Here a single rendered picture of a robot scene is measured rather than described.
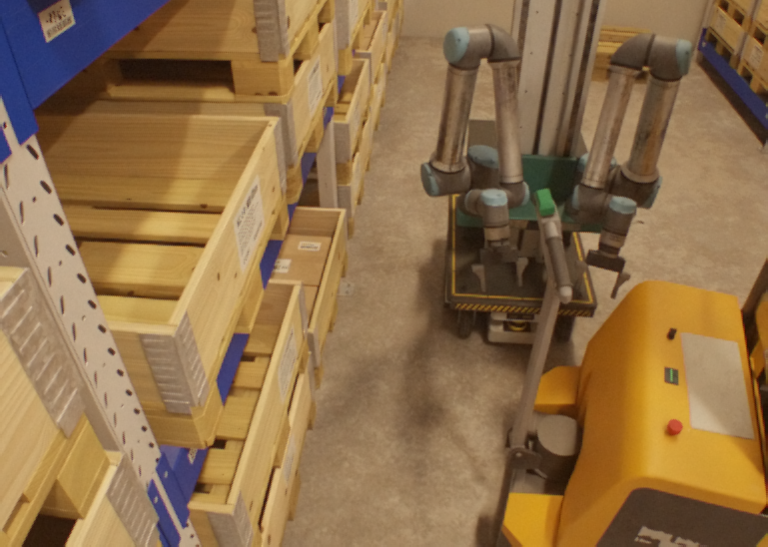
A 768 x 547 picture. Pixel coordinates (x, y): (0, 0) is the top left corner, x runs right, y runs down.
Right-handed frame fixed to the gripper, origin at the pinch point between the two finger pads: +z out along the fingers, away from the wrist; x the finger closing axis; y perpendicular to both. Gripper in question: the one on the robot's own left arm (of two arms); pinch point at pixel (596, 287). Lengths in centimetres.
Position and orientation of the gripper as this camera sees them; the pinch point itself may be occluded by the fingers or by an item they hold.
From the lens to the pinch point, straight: 236.0
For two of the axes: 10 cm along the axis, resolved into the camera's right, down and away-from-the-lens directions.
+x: 9.6, 2.5, -1.2
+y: -1.9, 2.6, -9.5
